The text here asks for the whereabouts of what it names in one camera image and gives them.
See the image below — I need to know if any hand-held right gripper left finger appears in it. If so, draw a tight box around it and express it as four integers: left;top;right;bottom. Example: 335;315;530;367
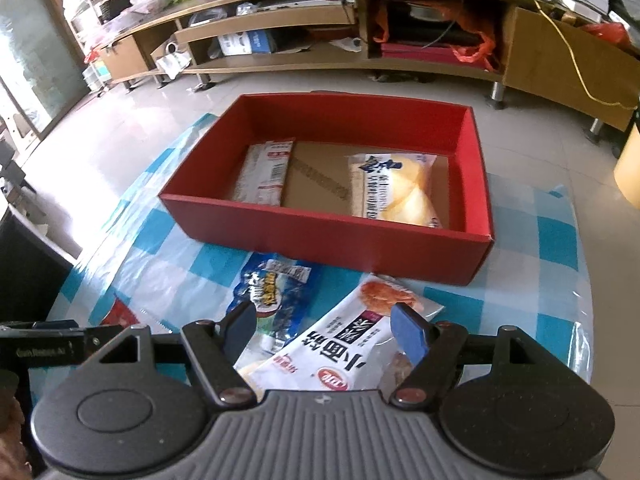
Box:
92;302;259;407

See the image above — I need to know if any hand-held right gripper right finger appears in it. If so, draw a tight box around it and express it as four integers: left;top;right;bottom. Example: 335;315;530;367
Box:
390;302;551;408

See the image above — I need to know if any blue clear snack packet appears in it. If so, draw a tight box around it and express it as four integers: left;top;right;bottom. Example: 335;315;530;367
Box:
227;255;321;357

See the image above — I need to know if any white bread packet red logo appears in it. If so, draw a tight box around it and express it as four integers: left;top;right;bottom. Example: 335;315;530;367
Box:
239;274;447;394

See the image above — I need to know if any red cardboard box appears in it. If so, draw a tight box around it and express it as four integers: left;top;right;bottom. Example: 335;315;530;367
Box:
159;92;496;286

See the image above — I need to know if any black chair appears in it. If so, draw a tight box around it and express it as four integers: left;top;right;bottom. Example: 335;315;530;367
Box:
0;204;77;332

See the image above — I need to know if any blue white checked tablecloth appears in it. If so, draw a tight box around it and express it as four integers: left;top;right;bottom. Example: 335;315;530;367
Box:
30;110;597;403

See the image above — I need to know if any clear yellow bread packet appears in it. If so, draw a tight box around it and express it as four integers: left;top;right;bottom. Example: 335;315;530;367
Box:
348;152;446;229

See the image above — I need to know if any white red barcode snack packet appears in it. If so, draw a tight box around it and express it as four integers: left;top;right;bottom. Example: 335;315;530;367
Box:
232;140;296;206

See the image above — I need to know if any brown cardboard sheet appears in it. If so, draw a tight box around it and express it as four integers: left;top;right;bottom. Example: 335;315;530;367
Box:
280;141;451;221

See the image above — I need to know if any yellow round stool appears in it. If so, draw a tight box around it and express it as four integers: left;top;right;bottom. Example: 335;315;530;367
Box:
613;124;640;207

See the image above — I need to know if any blue white carton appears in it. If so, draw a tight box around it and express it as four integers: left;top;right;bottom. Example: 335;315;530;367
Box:
218;30;277;57

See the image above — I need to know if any orange plastic bag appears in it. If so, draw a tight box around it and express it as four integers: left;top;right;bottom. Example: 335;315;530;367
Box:
372;0;502;70

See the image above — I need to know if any wooden tv cabinet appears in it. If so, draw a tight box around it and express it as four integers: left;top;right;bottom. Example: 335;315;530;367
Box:
97;0;640;132

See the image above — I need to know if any red plastic bag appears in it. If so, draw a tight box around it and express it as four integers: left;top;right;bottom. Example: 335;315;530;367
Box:
581;21;629;47

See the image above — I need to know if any yellow cable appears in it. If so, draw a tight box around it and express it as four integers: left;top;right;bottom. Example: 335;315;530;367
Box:
492;0;637;109

